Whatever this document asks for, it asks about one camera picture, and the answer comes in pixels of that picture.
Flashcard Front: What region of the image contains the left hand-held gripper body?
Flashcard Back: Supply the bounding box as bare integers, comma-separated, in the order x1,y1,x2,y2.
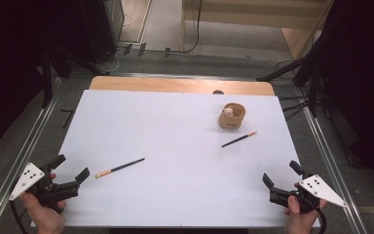
9,161,81,215

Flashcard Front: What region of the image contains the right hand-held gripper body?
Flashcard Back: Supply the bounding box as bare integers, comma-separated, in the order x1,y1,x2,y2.
269,174,349,215

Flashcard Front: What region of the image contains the dark blue pencil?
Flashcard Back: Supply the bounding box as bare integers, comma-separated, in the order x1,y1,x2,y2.
94,157,146,179

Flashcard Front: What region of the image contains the paintbrush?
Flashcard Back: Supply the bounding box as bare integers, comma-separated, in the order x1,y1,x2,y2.
220,131,258,149

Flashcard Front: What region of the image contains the tan pen holder with bear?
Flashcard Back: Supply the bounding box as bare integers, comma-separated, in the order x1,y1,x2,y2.
217,101,247,131

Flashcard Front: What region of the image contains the person's right hand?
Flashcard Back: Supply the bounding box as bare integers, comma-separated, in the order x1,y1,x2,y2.
283,194,328,234

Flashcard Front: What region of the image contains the person's left hand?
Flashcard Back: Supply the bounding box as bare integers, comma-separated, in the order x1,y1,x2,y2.
19,191,68,234

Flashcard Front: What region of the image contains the black tripod stand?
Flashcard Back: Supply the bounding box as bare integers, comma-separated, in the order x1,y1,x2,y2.
255,54,324,119

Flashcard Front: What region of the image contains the white table sheet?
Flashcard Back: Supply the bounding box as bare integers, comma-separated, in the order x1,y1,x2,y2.
30,89,321,229

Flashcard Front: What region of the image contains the black curtain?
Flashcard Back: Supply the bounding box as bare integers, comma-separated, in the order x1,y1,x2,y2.
315,0,374,193
0,0,89,159

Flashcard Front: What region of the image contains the black cabinet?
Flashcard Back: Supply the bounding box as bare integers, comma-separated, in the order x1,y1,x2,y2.
77,0,125,63

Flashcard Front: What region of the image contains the light wooden shelf unit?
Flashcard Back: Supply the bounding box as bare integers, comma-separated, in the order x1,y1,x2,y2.
180,0,336,61

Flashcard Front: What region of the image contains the metal floor rail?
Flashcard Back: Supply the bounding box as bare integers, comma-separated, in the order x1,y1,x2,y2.
295,87,368,234
0,77,63,234

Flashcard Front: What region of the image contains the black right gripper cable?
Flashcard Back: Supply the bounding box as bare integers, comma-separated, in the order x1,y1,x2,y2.
315,206,328,234

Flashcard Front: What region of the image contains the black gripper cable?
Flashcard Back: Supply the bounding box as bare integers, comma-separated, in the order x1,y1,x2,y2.
315,206,328,234
9,198,30,234

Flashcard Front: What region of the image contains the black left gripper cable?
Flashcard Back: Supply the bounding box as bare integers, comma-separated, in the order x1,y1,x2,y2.
9,198,30,234

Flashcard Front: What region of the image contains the black floor cable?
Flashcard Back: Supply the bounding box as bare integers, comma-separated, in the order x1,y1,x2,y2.
165,0,204,56

